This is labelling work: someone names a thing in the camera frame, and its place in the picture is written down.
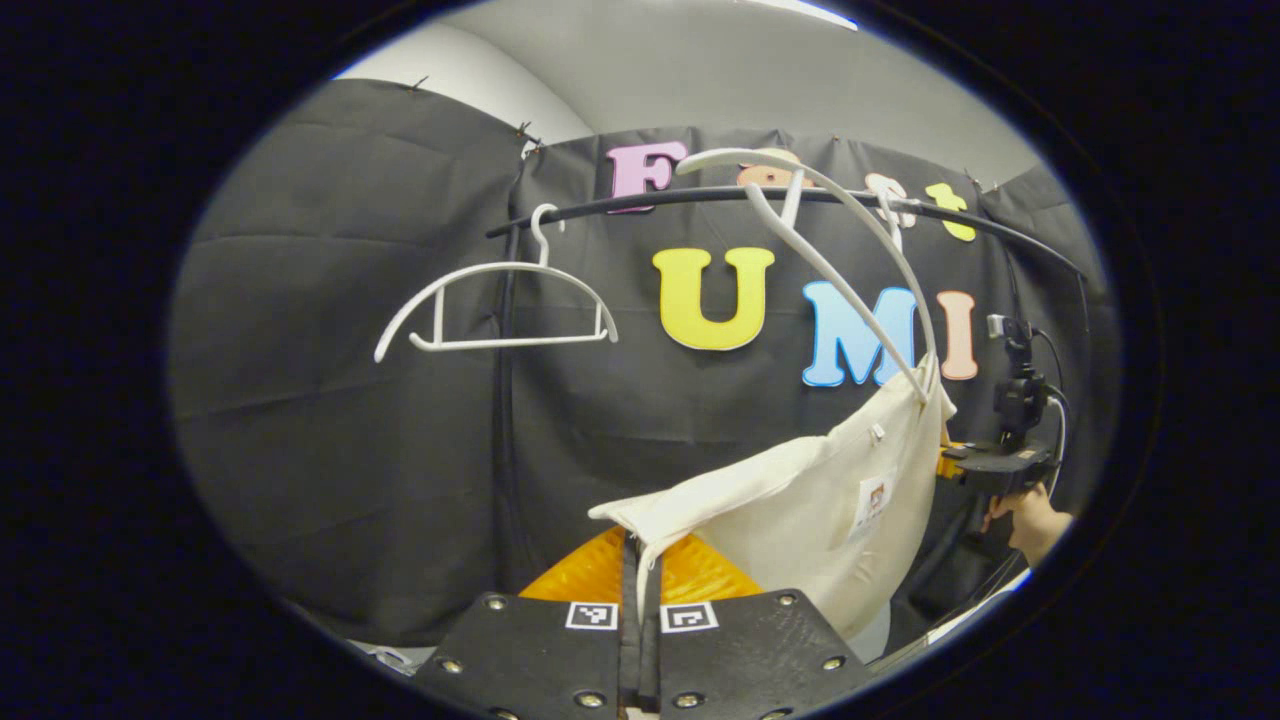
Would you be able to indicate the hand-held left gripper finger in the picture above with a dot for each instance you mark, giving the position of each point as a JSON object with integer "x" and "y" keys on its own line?
{"x": 652, "y": 655}
{"x": 630, "y": 650}

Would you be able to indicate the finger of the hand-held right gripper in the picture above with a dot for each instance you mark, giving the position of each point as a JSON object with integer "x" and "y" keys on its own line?
{"x": 950, "y": 462}

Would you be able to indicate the cream collared shirt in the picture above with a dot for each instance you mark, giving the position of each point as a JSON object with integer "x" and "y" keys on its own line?
{"x": 800, "y": 510}

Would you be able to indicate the white plastic clothes hanger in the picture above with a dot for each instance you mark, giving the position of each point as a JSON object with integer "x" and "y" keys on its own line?
{"x": 542, "y": 262}
{"x": 720, "y": 158}

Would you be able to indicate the black clothes rack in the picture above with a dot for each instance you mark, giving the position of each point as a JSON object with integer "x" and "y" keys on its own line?
{"x": 590, "y": 212}

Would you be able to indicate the white flat panel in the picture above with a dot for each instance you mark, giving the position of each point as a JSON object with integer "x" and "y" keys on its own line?
{"x": 985, "y": 600}

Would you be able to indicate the black backdrop cloth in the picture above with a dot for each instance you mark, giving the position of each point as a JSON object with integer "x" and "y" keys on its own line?
{"x": 300, "y": 400}

